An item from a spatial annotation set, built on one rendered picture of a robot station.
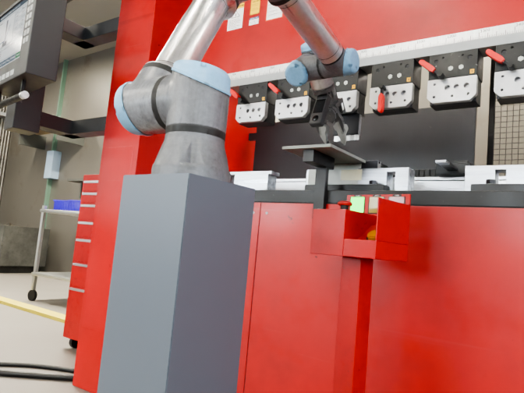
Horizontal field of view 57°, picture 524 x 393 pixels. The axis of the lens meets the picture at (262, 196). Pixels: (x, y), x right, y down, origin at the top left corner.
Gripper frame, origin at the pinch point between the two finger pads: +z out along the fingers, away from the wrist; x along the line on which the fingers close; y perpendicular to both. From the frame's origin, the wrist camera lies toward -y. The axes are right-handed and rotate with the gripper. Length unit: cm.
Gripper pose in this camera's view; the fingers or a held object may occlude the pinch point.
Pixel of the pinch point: (334, 143)
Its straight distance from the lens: 172.7
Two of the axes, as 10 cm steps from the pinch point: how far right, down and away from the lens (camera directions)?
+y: 5.0, -5.3, 6.8
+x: -8.1, -0.1, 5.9
